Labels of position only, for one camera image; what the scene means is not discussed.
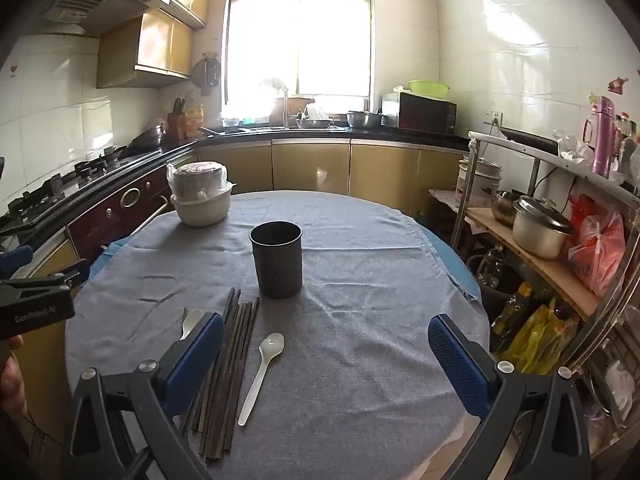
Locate maroon built-in oven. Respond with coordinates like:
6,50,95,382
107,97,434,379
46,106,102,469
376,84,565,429
65,166,177,272

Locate white bowl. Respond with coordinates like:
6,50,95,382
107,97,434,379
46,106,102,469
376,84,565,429
170,181,237,228

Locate black microwave oven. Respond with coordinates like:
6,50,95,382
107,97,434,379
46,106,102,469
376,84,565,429
382,91,458,136

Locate brown wooden board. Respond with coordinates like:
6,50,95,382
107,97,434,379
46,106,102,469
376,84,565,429
272,96,316,121

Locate yellow wall cabinets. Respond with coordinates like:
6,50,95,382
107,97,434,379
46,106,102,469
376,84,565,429
96,0,217,89

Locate red plastic bag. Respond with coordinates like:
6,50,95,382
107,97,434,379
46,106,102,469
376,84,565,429
567,194,629,299

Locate black gas stove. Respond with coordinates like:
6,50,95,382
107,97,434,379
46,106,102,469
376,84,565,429
0,144,132,233

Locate white lace cloth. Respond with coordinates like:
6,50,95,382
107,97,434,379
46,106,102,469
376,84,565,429
427,188,469,216

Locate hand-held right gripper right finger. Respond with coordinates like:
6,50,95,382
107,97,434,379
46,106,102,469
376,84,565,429
427,314,593,480

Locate white plastic bag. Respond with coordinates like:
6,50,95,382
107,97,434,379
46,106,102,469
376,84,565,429
554,130,596,169

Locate green plastic basin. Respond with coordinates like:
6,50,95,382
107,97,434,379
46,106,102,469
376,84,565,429
407,80,450,100

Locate grey tablecloth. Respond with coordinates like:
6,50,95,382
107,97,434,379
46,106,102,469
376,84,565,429
65,190,491,480

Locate large metal basin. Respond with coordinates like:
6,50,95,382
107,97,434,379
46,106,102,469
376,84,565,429
346,110,384,130

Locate yellow oil bottle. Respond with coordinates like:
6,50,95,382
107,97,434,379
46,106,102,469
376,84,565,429
185,104,206,139

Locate yellow base cabinets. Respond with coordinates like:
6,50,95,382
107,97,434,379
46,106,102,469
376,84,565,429
194,139,469,217

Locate large lidded metal pot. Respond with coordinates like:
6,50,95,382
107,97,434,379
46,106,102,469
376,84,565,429
512,195,576,261

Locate wooden knife block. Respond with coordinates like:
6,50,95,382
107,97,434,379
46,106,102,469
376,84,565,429
166,97,187,141

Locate blue cloth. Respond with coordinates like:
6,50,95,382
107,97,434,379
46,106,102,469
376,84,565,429
87,239,483,311

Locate small metal pot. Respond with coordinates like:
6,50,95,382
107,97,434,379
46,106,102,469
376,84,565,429
490,189,524,226

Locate black perforated utensil holder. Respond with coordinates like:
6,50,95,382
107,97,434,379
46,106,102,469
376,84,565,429
249,221,304,299

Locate clear plastic jug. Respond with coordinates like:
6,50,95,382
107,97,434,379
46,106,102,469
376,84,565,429
475,245,506,291

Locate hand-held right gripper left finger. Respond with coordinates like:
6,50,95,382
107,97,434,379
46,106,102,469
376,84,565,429
65,312,226,480

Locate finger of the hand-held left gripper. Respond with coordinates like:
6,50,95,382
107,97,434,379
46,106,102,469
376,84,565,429
0,258,91,298
0,245,34,277

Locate pink thermos bottle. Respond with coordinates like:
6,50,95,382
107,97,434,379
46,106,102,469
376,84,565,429
592,96,615,177

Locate round hanging board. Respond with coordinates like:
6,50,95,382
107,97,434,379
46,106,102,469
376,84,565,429
191,52,221,97

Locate white rice cooker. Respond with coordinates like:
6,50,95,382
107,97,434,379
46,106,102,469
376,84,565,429
456,155,503,209

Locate dark oil bottle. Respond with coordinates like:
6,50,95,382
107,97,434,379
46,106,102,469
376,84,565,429
492,281,534,346

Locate black flat cooker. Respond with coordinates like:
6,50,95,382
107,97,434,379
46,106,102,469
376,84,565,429
500,127,559,156

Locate yellow plastic bag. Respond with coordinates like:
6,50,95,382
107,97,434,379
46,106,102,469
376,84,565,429
497,300,581,376

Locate metal shelf rack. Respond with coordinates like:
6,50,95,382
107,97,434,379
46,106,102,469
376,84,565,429
449,130,640,461

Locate kitchen window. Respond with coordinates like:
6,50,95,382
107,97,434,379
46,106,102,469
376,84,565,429
221,0,377,122

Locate row of dark chopsticks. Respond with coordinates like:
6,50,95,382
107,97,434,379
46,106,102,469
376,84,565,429
181,287,261,465

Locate bagged stack of bowls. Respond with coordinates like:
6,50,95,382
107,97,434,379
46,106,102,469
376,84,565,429
166,160,232,199

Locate metal wok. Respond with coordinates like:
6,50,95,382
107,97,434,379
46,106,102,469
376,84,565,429
126,117,169,149

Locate black kitchen countertop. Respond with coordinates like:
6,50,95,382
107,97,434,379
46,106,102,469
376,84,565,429
125,126,472,162

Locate person's left hand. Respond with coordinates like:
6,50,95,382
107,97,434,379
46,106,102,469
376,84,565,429
0,335,27,417

